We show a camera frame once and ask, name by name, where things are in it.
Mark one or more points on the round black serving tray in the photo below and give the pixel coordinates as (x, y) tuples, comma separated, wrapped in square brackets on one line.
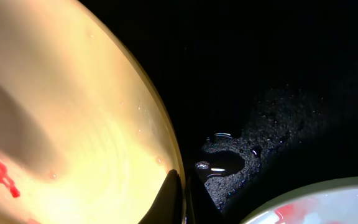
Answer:
[(262, 95)]

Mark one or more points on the yellow plate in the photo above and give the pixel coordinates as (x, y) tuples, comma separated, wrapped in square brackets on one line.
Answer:
[(84, 135)]

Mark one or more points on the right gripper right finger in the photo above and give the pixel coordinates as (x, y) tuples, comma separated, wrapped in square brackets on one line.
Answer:
[(200, 206)]

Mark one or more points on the right light blue plate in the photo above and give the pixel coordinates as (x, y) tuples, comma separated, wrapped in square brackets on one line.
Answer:
[(329, 202)]

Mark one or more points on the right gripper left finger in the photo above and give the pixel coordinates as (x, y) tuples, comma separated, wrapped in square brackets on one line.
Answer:
[(168, 204)]

